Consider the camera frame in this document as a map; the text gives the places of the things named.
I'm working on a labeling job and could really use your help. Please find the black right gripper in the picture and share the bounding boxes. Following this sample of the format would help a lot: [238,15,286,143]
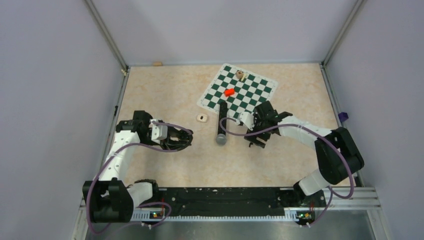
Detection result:
[244,113,272,148]

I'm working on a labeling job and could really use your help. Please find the black earbud case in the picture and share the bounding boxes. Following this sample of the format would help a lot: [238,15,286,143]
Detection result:
[177,133,193,150]

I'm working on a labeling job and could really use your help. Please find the cream earbud case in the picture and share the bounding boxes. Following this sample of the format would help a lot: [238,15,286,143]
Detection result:
[196,114,209,123]

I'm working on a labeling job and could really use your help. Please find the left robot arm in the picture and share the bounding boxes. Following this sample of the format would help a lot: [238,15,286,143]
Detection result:
[82,110,194,223]

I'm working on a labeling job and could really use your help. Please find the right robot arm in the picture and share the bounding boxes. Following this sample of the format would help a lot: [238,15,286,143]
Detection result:
[238,101,365,206]

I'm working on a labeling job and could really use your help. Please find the green white chessboard mat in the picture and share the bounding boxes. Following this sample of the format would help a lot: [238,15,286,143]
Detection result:
[197,63,279,119]

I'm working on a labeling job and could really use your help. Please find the red toy brick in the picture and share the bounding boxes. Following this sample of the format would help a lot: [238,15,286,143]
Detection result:
[224,88,235,97]

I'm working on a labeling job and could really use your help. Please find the wooden letter cube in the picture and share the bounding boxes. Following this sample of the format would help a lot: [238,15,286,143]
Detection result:
[235,70,244,80]

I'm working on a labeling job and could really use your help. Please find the wooden cork piece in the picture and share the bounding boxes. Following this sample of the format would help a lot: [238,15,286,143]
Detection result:
[152,61,163,67]

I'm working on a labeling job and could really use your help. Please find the purple object outside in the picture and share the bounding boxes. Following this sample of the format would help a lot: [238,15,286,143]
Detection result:
[338,112,349,123]

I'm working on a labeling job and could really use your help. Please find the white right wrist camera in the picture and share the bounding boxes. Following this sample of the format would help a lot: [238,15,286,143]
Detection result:
[238,111,255,131]

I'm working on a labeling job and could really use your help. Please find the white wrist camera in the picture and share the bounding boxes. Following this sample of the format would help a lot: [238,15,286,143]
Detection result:
[238,111,255,131]
[150,119,168,144]

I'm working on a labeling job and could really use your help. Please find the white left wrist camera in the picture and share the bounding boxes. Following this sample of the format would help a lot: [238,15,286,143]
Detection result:
[150,119,168,144]

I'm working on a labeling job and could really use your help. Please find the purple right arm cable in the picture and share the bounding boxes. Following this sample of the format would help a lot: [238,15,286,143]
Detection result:
[218,117,355,200]

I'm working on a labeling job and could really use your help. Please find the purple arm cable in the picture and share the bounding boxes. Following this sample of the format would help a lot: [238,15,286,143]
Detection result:
[218,117,355,200]
[85,121,195,235]

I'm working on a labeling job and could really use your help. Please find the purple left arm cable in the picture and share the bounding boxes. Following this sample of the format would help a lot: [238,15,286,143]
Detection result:
[85,121,195,235]

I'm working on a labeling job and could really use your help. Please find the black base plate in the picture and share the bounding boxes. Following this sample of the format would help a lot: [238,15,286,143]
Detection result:
[147,187,327,217]

